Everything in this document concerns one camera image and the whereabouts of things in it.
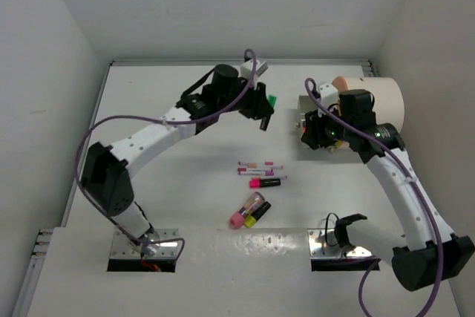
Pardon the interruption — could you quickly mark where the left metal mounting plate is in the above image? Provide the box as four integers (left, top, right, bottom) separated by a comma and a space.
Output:
109, 229, 180, 260

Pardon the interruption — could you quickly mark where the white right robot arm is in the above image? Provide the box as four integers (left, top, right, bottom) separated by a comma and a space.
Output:
301, 84, 474, 291

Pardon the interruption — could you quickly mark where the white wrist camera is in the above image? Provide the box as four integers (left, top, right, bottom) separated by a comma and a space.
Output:
240, 59, 269, 79
317, 83, 338, 109

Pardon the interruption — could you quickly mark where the white pen orange band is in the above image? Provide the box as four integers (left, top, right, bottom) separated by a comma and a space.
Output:
238, 161, 283, 170

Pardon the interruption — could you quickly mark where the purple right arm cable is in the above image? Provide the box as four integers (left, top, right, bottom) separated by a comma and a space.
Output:
304, 77, 445, 317

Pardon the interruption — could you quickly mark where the pink capped clip tube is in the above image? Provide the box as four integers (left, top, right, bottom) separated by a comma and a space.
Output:
229, 192, 266, 229

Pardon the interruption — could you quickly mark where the white pen magenta cap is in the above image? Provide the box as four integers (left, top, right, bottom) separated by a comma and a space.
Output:
237, 167, 274, 177

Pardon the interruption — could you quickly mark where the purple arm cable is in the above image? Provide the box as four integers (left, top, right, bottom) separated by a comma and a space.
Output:
73, 48, 259, 258
304, 77, 445, 317

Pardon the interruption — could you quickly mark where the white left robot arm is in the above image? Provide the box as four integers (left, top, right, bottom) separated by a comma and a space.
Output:
80, 59, 274, 245

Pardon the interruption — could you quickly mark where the green black highlighter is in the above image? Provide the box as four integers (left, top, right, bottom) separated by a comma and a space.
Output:
259, 95, 277, 131

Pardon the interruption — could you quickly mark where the yellow drawer with gold knob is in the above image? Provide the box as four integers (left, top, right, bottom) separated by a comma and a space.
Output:
332, 76, 349, 91

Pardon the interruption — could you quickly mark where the white cylindrical drawer organizer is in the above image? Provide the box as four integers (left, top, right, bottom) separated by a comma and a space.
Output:
344, 76, 404, 131

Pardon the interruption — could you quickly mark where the green drawer with gold knob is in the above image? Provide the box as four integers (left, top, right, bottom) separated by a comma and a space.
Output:
295, 95, 318, 137

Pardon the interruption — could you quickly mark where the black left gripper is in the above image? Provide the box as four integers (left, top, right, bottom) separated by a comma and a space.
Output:
217, 76, 274, 120

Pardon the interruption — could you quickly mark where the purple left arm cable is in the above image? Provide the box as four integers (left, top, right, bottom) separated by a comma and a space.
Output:
73, 48, 259, 258

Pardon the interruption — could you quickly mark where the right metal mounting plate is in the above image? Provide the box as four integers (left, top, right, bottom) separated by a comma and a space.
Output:
307, 228, 373, 261

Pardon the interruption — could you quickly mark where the metal mounting plate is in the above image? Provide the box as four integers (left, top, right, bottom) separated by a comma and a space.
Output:
307, 228, 373, 261
109, 229, 180, 260

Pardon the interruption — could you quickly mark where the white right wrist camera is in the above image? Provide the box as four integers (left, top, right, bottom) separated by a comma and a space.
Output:
317, 83, 338, 109

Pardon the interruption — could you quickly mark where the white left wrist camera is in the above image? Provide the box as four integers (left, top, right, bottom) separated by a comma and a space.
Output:
240, 59, 269, 79

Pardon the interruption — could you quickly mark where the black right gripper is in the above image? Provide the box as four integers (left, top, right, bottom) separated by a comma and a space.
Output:
301, 102, 353, 149

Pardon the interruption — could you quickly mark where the yellow black highlighter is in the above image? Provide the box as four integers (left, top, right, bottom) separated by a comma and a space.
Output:
244, 202, 272, 228

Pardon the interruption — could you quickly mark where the pink black highlighter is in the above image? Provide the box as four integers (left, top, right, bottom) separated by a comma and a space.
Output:
249, 178, 281, 189

